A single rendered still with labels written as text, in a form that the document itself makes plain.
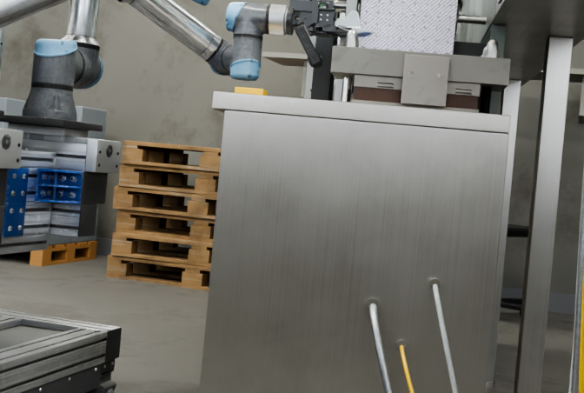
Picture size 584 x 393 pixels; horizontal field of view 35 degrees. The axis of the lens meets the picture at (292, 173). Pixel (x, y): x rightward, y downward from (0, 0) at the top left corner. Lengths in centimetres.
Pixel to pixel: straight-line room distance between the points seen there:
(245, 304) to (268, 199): 24
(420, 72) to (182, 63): 461
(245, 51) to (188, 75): 427
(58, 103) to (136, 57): 412
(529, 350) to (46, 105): 145
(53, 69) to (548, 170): 137
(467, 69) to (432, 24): 25
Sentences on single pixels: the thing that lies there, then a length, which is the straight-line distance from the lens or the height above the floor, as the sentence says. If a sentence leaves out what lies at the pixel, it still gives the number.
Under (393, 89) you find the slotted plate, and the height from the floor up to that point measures 94.
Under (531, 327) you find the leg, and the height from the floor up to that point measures 39.
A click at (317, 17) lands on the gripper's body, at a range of 234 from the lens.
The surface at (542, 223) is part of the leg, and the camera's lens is 249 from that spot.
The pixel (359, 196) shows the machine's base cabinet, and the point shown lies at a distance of 208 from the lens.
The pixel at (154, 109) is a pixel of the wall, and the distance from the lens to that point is 669.
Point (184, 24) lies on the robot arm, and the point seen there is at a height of 108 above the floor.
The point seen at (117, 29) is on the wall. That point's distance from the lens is 689.
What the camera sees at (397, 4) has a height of 117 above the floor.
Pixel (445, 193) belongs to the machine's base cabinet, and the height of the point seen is 72.
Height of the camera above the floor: 74
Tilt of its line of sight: level
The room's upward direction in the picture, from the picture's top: 5 degrees clockwise
